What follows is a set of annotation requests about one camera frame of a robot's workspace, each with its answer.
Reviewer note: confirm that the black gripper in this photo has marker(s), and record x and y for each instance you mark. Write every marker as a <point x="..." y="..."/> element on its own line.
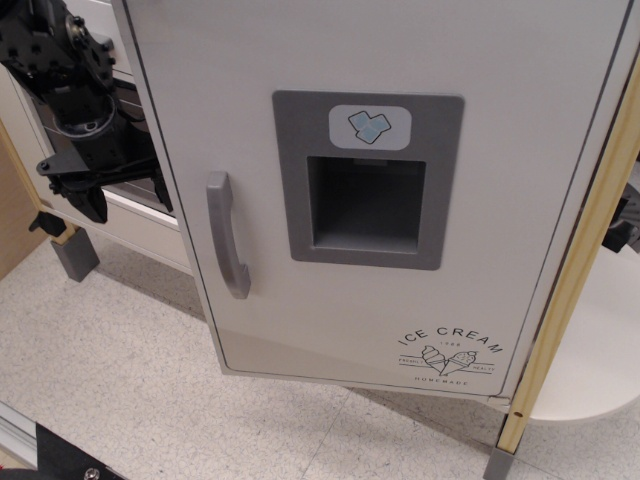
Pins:
<point x="105" y="151"/>

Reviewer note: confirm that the grey fridge door handle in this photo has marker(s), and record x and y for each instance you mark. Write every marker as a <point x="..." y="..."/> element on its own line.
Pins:
<point x="219" y="201"/>

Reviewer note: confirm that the white toy fridge door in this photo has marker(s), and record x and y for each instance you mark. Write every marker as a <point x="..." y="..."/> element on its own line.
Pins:
<point x="541" y="81"/>

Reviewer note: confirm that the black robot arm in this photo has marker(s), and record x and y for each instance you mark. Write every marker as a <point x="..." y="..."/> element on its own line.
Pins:
<point x="53" y="56"/>

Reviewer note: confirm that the white oven door with window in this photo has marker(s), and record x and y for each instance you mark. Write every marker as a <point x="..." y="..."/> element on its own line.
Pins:
<point x="130" y="224"/>

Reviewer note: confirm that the black clamp knob left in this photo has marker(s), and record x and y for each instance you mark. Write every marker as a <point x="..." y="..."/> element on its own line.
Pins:
<point x="49" y="223"/>

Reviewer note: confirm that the wooden side panel left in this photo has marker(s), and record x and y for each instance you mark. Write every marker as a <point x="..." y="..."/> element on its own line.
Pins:
<point x="17" y="211"/>

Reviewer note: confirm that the grey ice dispenser panel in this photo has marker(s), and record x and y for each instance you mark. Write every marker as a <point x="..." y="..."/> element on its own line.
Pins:
<point x="367" y="177"/>

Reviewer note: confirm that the grey right foot cap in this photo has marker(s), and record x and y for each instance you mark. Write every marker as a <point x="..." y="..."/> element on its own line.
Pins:
<point x="498" y="465"/>

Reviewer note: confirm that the black clamp at right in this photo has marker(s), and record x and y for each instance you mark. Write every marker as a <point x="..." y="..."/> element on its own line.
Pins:
<point x="624" y="226"/>

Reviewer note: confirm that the white round table base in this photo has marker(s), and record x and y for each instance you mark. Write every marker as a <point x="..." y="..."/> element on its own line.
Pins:
<point x="595" y="372"/>

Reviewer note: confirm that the grey oven door handle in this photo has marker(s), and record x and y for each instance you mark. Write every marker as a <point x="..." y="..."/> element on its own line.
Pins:
<point x="105" y="42"/>

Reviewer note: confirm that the aluminium rail profile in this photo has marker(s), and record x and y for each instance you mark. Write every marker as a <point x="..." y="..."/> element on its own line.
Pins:
<point x="18" y="436"/>

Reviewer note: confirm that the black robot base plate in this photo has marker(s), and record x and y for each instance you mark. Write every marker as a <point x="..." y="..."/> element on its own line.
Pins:
<point x="58" y="458"/>

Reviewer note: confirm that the light wooden corner post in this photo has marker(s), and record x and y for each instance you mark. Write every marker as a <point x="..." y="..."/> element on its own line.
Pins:
<point x="610" y="177"/>

